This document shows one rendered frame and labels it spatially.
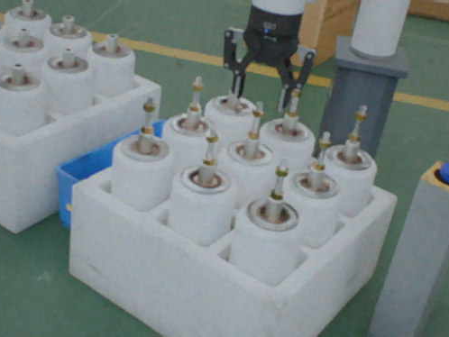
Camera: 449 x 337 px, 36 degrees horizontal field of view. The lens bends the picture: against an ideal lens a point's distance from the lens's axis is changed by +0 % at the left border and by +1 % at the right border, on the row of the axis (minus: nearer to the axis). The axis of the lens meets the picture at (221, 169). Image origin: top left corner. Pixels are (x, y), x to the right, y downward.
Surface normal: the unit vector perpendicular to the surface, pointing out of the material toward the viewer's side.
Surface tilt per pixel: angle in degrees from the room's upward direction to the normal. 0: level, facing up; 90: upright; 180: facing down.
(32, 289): 0
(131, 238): 90
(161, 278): 90
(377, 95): 90
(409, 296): 90
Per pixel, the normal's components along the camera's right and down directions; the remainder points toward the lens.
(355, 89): -0.16, 0.49
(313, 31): -0.54, 0.37
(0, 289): 0.14, -0.85
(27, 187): 0.81, 0.40
